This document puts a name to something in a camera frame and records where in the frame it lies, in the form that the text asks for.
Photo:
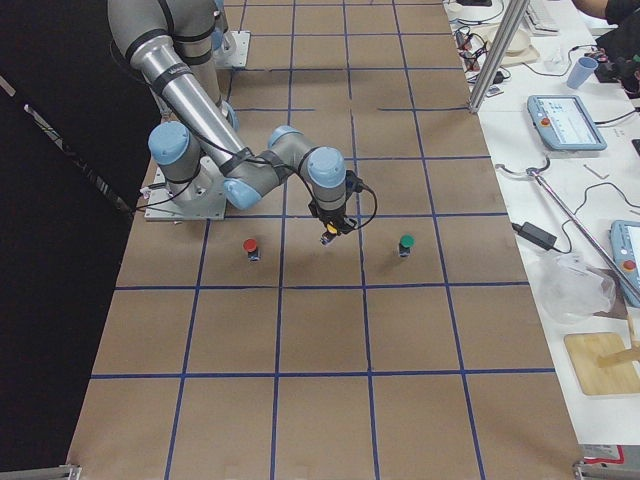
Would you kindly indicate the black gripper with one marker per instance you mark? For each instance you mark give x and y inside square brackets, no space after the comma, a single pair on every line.
[330,219]

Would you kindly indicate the yellow push button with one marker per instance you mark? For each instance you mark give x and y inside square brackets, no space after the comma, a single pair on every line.
[328,235]

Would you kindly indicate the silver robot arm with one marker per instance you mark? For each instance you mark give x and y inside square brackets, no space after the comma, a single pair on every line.
[172,45]

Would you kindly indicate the green push button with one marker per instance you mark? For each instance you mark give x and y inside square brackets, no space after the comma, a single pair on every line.
[405,245]

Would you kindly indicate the red push button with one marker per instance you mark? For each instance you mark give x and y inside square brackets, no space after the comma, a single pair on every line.
[252,250]

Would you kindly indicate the black power adapter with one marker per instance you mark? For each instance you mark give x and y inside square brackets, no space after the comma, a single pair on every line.
[535,235]

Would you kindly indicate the metal reacher stick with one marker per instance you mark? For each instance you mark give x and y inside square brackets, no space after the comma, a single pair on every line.
[536,174]

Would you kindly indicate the clear plastic bag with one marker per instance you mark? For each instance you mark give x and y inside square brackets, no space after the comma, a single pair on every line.
[569,289]

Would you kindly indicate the upper teach pendant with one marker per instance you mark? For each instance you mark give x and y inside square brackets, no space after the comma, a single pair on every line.
[564,124]

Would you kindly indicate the teach pendant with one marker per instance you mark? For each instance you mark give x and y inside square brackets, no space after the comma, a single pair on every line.
[624,239]
[564,124]

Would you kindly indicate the beige plate stack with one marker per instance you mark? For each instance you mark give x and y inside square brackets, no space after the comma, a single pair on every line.
[520,49]

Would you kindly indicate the wooden cutting board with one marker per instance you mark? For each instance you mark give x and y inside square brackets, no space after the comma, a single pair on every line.
[602,364]

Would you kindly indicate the lower teach pendant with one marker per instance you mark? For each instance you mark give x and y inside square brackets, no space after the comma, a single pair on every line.
[624,239]

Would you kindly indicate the blue plastic cup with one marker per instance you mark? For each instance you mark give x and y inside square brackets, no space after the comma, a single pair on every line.
[583,68]

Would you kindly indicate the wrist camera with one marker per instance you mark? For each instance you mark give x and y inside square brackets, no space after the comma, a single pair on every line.
[353,183]

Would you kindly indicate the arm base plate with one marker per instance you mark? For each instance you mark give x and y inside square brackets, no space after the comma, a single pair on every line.
[231,49]
[203,199]

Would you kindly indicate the aluminium frame post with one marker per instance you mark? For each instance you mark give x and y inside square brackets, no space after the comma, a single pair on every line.
[506,29]

